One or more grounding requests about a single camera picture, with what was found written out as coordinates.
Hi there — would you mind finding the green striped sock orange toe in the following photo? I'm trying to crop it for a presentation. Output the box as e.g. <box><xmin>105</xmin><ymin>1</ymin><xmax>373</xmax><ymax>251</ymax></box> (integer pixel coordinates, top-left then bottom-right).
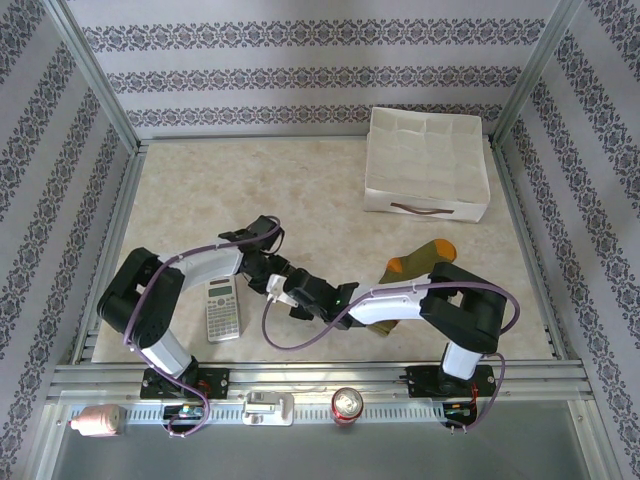
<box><xmin>372</xmin><ymin>238</ymin><xmax>459</xmax><ymax>337</ymax></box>

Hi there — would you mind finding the grey calculator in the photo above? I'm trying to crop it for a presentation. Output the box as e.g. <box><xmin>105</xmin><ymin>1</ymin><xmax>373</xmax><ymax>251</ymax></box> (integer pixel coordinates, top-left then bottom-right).
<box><xmin>205</xmin><ymin>276</ymin><xmax>241</xmax><ymax>344</ymax></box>

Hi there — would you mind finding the red soda can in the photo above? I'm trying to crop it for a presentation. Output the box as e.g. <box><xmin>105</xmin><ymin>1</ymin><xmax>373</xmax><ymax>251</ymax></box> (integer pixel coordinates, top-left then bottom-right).
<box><xmin>330</xmin><ymin>386</ymin><xmax>365</xmax><ymax>426</ymax></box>

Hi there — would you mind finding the perforated metal strip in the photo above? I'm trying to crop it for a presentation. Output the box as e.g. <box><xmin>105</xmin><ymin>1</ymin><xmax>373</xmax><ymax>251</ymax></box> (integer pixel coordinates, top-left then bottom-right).
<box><xmin>69</xmin><ymin>402</ymin><xmax>481</xmax><ymax>426</ymax></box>

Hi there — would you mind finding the grey metal panel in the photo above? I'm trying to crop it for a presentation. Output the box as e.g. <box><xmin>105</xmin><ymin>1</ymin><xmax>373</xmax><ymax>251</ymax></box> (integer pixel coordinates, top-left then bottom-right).
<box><xmin>39</xmin><ymin>399</ymin><xmax>601</xmax><ymax>480</ymax></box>

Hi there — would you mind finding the white divided organizer box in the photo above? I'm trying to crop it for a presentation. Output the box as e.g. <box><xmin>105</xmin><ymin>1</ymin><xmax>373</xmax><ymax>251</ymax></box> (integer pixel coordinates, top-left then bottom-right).
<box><xmin>362</xmin><ymin>106</ymin><xmax>491</xmax><ymax>225</ymax></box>

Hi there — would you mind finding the pink white bottle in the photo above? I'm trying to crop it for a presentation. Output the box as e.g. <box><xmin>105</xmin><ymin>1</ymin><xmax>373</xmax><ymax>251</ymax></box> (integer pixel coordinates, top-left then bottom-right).
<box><xmin>68</xmin><ymin>404</ymin><xmax>122</xmax><ymax>440</ymax></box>

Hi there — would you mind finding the white plastic latch bracket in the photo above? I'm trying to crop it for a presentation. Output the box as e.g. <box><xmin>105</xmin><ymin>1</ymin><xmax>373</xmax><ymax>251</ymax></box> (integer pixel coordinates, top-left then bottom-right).
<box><xmin>242</xmin><ymin>391</ymin><xmax>295</xmax><ymax>427</ymax></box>

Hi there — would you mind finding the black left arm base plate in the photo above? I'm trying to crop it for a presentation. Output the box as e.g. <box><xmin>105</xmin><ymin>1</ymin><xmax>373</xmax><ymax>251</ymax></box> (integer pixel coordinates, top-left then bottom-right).
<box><xmin>139</xmin><ymin>366</ymin><xmax>231</xmax><ymax>400</ymax></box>

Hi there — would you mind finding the thin aluminium frame rail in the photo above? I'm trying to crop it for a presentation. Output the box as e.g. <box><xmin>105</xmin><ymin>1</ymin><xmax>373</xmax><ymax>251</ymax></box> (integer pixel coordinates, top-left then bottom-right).
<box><xmin>137</xmin><ymin>132</ymin><xmax>371</xmax><ymax>147</ymax></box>

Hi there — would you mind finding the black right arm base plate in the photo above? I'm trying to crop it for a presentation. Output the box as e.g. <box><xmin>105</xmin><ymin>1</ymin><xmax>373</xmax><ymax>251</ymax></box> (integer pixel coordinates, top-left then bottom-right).
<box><xmin>403</xmin><ymin>364</ymin><xmax>499</xmax><ymax>400</ymax></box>

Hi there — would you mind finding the brown box handle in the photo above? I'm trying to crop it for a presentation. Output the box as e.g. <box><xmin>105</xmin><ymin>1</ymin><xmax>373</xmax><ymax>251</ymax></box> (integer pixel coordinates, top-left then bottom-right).
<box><xmin>389</xmin><ymin>202</ymin><xmax>455</xmax><ymax>217</ymax></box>

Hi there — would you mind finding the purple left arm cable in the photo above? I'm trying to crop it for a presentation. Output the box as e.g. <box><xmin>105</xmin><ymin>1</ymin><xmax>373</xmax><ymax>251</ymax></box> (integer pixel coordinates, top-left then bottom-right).
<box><xmin>123</xmin><ymin>214</ymin><xmax>286</xmax><ymax>441</ymax></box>

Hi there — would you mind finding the wide aluminium frame rail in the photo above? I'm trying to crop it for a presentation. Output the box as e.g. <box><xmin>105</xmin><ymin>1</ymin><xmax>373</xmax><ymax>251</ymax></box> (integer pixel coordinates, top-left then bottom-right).
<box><xmin>47</xmin><ymin>362</ymin><xmax>596</xmax><ymax>402</ymax></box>

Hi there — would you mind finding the aluminium frame post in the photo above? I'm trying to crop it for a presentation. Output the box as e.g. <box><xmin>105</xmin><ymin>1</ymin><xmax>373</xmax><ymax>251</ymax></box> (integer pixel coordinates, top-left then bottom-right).
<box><xmin>492</xmin><ymin>0</ymin><xmax>587</xmax><ymax>151</ymax></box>
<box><xmin>42</xmin><ymin>0</ymin><xmax>144</xmax><ymax>154</ymax></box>

